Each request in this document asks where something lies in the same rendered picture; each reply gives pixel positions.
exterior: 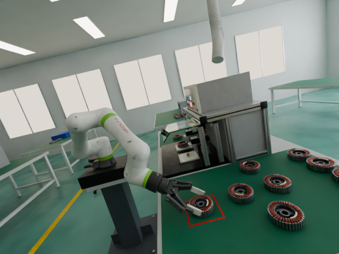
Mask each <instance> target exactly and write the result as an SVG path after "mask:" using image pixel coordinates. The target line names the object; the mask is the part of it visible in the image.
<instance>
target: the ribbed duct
mask: <svg viewBox="0 0 339 254"><path fill-rule="evenodd" d="M206 3H207V10H208V16H209V23H210V30H211V37H212V62H213V63H214V64H219V63H221V62H223V60H224V36H223V29H222V22H221V16H220V9H219V2H218V0H206Z"/></svg>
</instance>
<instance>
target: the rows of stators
mask: <svg viewBox="0 0 339 254"><path fill-rule="evenodd" d="M287 154H288V158H290V159H292V160H295V161H306V164H307V167H308V168H310V169H312V170H314V171H318V172H332V178H333V180H335V181H336V182H338V183H339V168H336V162H335V161H334V160H332V159H329V158H325V157H311V152H310V151H308V150H305V149H299V148H296V149H290V150H288V151H287Z"/></svg>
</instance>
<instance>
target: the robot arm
mask: <svg viewBox="0 0 339 254"><path fill-rule="evenodd" d="M66 127H67V129H68V131H69V133H70V136H71V140H72V149H71V154H72V156H73V157H74V158H75V159H79V160H80V159H85V158H87V157H90V156H93V155H96V156H97V160H94V161H93V162H92V163H91V164H90V165H86V166H84V168H89V167H92V168H93V169H94V170H95V169H98V168H107V167H110V166H112V165H114V164H116V162H117V161H116V160H115V159H114V157H113V152H112V148H111V145H110V141H109V138H108V137H99V138H96V139H92V140H88V130H91V129H94V128H98V127H103V128H104V129H105V130H106V131H107V132H108V133H109V134H110V135H112V136H113V137H114V138H115V139H116V140H117V141H118V143H119V144H120V145H121V146H122V148H123V149H124V151H125V152H126V154H127V162H126V167H125V170H124V178H125V180H126V181H127V182H128V183H130V184H134V185H138V186H141V187H143V188H145V189H147V190H149V191H152V192H153V193H156V192H158V193H161V194H163V195H164V194H166V197H165V201H167V202H169V203H170V204H171V205H172V206H174V207H175V208H176V209H177V210H178V211H179V212H180V213H181V214H182V213H183V212H185V211H187V212H189V213H191V214H196V215H198V216H201V214H202V210H199V209H197V208H195V207H193V206H191V205H188V204H187V205H186V204H185V203H184V202H183V201H182V199H181V198H180V197H179V196H178V193H177V192H178V191H180V190H190V191H191V192H193V193H196V194H198V195H204V194H205V191H203V190H200V189H198V188H196V187H194V186H192V185H193V184H192V183H191V182H189V181H183V180H177V179H175V178H174V180H173V182H170V180H169V179H167V178H165V177H164V178H163V175H162V174H160V173H157V172H155V171H153V170H150V169H148V168H147V162H148V159H149V156H150V148H149V146H148V145H147V144H146V143H145V142H144V141H142V140H141V139H139V138H138V137H137V136H136V135H134V134H133V133H132V132H131V131H130V130H129V129H128V128H127V126H126V125H125V124H124V122H123V121H122V120H121V119H120V117H119V116H118V115H117V114H116V113H115V112H114V111H113V110H112V109H110V108H108V107H104V108H100V109H96V110H92V111H86V112H76V113H72V114H70V115H69V116H68V117H67V119H66Z"/></svg>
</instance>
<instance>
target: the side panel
mask: <svg viewBox="0 0 339 254"><path fill-rule="evenodd" d="M225 126H226V130H227V136H228V142H229V149H230V155H231V163H232V164H233V163H237V162H241V161H245V160H249V159H253V158H257V157H261V156H265V155H269V154H272V150H271V140H270V129H269V118H268V108H265V109H260V110H256V111H252V112H248V113H244V114H240V115H236V116H232V117H228V118H225Z"/></svg>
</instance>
